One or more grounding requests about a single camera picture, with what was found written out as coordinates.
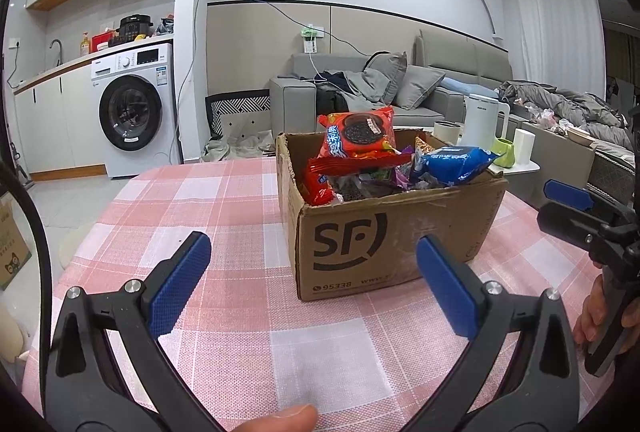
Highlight grey duvet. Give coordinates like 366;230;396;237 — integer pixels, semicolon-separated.
500;79;636;150

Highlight printed floor cardboard box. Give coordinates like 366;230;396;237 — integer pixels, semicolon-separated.
0;192;32;290

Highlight white washing machine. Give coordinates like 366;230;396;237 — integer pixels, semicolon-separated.
90;43;182;179

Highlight red box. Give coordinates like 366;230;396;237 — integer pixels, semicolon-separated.
91;28;118;51

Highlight red cone snack bag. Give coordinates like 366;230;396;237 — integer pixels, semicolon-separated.
305;151;412;206

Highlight pink checked tablecloth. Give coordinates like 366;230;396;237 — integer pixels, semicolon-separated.
22;156;617;432

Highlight brown cardboard box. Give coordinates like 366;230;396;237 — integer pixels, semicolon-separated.
276;127;509;302

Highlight white kitchen counter cabinet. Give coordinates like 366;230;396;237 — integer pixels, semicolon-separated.
12;34;173;179

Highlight white electric kettle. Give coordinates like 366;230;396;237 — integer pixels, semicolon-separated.
457;94;511;150

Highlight green mug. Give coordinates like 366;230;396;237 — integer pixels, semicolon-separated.
491;138;516;168

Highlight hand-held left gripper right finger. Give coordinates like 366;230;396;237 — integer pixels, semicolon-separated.
395;234;583;432

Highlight white paper roll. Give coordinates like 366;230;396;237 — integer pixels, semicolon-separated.
514;128;536;163

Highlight black clothes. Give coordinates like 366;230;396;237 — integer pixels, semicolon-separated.
316;71;361;115

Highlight beige tumbler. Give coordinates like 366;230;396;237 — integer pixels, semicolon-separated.
432;121;461;145

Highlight black multicooker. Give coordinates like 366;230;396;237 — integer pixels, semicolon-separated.
117;14;153;44

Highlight black wall cable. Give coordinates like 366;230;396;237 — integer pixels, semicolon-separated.
200;0;381;58

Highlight person's left hand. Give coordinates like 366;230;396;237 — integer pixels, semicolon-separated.
234;404;319;432

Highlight person's right hand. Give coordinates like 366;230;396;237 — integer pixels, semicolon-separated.
572;274;609;354

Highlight black white patterned box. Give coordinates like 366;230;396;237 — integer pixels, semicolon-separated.
205;89;271;140

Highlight grey cushion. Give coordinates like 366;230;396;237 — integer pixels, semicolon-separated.
362;52;408;105
395;64;446;110

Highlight upright vacuum cleaner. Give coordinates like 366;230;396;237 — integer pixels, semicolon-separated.
10;144;33;190

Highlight grey sofa chaise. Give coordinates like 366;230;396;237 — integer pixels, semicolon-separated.
510;117;598;208

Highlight white side table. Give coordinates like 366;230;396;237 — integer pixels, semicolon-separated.
487;157;542;176

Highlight white curtain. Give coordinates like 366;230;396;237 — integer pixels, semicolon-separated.
500;0;606;98

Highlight beige round container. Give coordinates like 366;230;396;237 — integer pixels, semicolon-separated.
0;302;28;353

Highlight crumpled white cloth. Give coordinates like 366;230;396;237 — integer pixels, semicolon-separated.
202;132;276;163

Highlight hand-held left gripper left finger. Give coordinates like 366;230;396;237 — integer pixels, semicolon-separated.
44;231;226;432

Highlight blue cookie packet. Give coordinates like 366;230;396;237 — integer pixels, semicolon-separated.
411;146;504;188

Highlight wall socket with green charger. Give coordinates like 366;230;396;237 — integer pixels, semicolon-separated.
300;24;325;54

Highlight light blue pillow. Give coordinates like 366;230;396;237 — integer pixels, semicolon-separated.
440;76;493;98

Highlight beige food container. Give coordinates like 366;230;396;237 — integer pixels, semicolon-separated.
565;126;596;148

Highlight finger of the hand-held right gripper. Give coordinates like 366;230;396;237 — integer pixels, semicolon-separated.
542;179;632;219
537;202;626;249

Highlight grey jacket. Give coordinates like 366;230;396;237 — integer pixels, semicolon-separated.
345;71;396;108

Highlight grey sofa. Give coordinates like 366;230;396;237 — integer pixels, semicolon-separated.
270;29;513;139

